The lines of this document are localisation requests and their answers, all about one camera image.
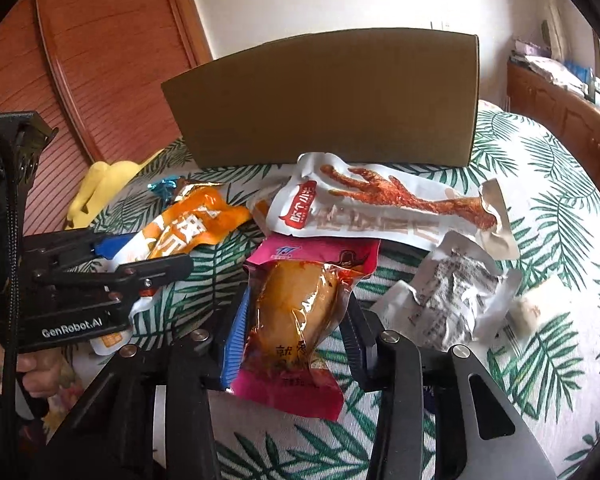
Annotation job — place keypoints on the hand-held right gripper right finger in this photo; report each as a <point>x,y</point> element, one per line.
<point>358,356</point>

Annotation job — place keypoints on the pile of assorted packages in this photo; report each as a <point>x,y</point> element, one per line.
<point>535,65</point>

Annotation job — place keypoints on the silver snack packet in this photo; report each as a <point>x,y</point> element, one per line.
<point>445,295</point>

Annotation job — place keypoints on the orange snack packet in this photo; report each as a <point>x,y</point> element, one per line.
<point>200,220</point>

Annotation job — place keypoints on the pink drumstick snack packet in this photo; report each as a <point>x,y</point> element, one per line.
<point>290,310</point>

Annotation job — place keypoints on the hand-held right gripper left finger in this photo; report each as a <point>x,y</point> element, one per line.
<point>232,342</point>

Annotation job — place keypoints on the white wall socket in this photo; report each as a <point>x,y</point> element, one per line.
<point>440,25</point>

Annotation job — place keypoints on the brown wooden cabinet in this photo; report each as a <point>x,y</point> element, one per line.
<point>570,115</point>

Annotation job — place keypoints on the blue foil candy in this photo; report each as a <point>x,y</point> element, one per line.
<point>162,189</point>

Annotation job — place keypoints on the person's left hand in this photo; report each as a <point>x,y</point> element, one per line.
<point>37,370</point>

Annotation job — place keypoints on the brown cardboard box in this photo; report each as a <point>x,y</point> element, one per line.
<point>330,100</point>

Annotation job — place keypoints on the small white snack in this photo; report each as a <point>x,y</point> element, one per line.
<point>530,310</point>

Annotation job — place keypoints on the brown wooden wardrobe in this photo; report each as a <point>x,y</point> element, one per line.
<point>105,60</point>

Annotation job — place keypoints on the white chicken foot snack packet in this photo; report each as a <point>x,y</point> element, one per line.
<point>380,200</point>

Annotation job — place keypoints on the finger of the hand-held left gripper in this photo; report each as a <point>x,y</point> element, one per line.
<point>165,265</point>
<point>107,246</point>

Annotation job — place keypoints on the leaf print bedsheet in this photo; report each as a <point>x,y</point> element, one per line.
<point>555,240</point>

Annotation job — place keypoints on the yellow plush toy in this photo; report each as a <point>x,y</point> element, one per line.
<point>100,185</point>

